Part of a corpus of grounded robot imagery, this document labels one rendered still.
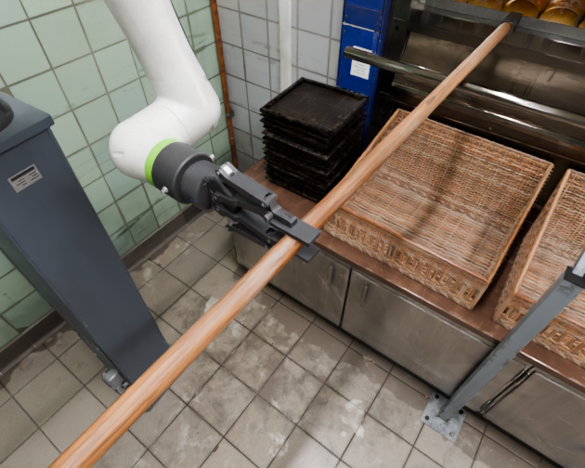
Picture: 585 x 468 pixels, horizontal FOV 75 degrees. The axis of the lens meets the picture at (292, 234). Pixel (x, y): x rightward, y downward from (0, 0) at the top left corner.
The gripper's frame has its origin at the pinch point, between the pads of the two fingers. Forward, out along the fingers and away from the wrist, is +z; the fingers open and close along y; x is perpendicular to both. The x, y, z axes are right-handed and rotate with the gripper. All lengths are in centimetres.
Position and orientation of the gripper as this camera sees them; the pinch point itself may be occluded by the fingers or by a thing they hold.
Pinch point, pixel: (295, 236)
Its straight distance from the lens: 55.7
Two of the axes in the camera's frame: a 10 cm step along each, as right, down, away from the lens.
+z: 8.0, 4.5, -4.0
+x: -6.0, 6.0, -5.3
